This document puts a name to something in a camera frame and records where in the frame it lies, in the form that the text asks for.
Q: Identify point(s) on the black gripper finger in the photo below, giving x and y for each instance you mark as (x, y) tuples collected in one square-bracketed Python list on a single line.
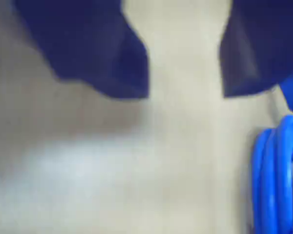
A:
[(92, 44), (263, 44)]

